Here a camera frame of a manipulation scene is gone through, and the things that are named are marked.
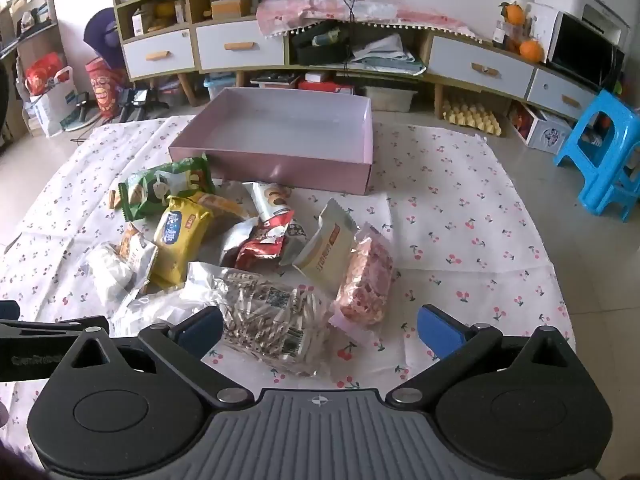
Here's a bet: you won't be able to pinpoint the white shopping bag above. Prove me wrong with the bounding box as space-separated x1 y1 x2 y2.
22 66 92 138

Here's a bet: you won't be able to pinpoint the red printed tin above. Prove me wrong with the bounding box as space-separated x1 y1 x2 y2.
85 57 129 121

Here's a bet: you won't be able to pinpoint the red cardboard box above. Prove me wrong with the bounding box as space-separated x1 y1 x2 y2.
297 77 357 97

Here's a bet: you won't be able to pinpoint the small wafer packet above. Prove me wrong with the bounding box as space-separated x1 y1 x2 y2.
108 182 132 212

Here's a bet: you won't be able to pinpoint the clear plastic storage bin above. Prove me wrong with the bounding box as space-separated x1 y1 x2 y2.
362 85 419 114

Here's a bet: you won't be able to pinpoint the purple round chair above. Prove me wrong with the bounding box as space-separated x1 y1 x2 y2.
82 7 127 69

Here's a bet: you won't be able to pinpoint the green snack packet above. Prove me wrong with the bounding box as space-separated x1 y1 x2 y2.
120 154 217 222

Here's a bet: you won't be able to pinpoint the brown cardboard box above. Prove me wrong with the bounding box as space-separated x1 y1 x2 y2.
211 0 252 17

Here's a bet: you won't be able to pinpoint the clear bin black lid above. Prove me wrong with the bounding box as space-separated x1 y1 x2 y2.
250 72 301 91

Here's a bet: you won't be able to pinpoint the yellow shelf items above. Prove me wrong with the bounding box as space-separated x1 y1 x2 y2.
149 2 177 29

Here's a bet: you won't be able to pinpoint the pale drawer wooden handle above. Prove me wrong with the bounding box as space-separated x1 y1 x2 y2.
196 20 286 72
428 35 536 99
121 29 196 80
526 67 598 121

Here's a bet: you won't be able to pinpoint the wooden bookshelf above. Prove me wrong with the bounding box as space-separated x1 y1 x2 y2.
0 0 59 61

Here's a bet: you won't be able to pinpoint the brown white snack packet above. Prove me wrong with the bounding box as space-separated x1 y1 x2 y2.
117 224 160 292

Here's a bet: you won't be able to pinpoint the yellow egg tray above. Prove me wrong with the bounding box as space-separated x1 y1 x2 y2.
442 99 503 137

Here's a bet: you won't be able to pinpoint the pink cardboard box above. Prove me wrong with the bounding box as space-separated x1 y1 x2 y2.
168 87 375 196

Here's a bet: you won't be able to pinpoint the black power cable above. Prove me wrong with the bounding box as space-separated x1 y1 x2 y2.
334 0 362 81

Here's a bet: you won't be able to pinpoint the black handheld device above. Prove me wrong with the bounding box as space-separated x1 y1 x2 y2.
74 91 92 127
117 89 169 124

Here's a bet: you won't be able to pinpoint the low wooden cabinet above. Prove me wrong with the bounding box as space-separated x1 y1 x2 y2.
285 10 601 133

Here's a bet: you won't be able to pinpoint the wooden shelf cabinet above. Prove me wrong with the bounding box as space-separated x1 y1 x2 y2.
110 0 293 107

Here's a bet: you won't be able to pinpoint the white microwave oven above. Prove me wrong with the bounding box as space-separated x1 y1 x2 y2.
527 2 628 93

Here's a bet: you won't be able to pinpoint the red snack packet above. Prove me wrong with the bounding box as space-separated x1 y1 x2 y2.
235 210 297 269

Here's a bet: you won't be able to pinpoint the orange biscuit packet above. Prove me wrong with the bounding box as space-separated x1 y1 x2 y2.
192 191 252 222

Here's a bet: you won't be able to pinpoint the cherry print cloth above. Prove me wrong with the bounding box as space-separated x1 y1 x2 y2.
0 115 578 480

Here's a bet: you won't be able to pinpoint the black storage box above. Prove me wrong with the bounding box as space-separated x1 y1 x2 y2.
291 25 352 67

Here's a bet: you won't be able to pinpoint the clear bin blue lid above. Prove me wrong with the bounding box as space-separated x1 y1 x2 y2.
202 75 237 102

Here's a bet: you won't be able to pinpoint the white clear snack packet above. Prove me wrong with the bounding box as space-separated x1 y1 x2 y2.
82 241 141 311

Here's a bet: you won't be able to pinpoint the yellow snack packet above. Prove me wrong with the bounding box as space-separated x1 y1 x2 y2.
151 196 214 289

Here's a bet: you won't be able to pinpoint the white printed carton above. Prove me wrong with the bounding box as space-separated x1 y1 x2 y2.
510 102 574 151

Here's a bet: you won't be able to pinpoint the silver foil packet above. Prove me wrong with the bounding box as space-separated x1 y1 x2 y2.
219 220 262 267

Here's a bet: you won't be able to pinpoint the white brown cookie packet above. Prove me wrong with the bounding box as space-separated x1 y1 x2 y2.
243 181 294 222

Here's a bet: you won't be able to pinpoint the blue plastic stool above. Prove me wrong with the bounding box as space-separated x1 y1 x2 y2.
553 89 640 222

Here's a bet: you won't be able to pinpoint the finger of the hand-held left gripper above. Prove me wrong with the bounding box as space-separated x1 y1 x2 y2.
0 301 109 339

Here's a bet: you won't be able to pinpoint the pink tasselled cloth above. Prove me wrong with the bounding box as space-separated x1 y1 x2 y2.
256 0 482 39

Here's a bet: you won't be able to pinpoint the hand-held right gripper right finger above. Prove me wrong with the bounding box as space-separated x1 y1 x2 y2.
384 304 591 407

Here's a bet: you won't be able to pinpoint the clear bag of white sticks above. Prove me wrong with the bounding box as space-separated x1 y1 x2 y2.
187 261 335 378

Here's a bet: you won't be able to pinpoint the white small appliance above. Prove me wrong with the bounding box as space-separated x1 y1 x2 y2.
581 2 632 32

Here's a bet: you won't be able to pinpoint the cream snack packet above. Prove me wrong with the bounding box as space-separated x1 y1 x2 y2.
292 199 362 294

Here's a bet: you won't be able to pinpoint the red gift bag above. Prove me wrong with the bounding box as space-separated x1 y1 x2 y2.
25 52 67 99

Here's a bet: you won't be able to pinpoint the pink clear snack packet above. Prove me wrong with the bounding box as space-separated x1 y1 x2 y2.
329 224 396 337

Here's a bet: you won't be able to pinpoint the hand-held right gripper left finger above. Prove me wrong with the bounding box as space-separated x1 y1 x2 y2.
47 305 256 408

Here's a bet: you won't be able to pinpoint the pile of folded bags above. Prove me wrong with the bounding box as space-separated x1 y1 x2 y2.
349 34 427 77

